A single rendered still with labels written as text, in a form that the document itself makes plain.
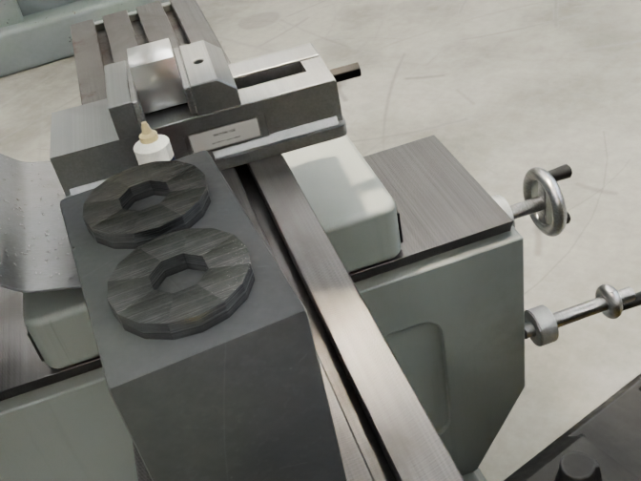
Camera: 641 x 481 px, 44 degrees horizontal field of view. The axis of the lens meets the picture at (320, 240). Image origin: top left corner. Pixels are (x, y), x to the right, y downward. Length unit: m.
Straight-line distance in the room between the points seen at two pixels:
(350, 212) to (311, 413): 0.55
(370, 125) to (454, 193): 1.64
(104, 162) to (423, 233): 0.45
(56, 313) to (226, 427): 0.56
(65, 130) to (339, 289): 0.43
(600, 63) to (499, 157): 0.69
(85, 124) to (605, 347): 1.33
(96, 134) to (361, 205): 0.34
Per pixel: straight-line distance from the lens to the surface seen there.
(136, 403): 0.47
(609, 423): 1.05
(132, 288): 0.50
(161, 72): 0.96
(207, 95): 0.94
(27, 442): 1.16
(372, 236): 1.06
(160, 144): 0.89
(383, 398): 0.66
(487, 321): 1.23
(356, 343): 0.71
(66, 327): 1.04
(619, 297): 1.33
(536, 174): 1.33
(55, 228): 1.09
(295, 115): 0.98
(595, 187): 2.44
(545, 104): 2.86
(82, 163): 0.97
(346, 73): 1.03
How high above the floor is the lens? 1.40
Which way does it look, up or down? 37 degrees down
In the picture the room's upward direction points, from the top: 12 degrees counter-clockwise
